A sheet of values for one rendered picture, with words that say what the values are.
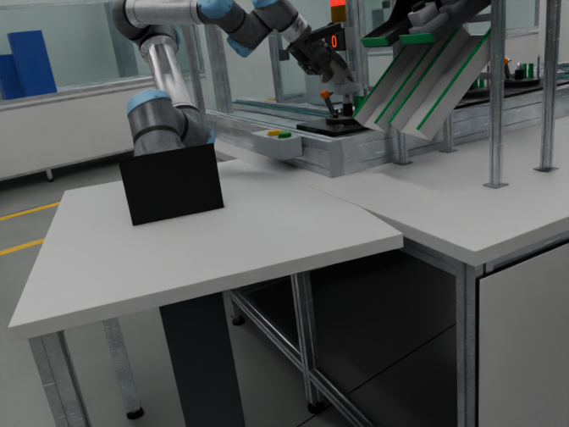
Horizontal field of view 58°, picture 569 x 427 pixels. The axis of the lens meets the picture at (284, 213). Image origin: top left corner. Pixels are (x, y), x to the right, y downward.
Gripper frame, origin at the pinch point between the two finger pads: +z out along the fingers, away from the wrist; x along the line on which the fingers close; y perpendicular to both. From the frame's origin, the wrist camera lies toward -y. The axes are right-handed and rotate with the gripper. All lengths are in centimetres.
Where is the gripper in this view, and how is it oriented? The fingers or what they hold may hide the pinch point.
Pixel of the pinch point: (346, 76)
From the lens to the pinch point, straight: 160.3
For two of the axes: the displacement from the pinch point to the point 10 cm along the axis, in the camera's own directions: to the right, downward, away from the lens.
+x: 4.5, 2.3, -8.6
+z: 6.7, 5.5, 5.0
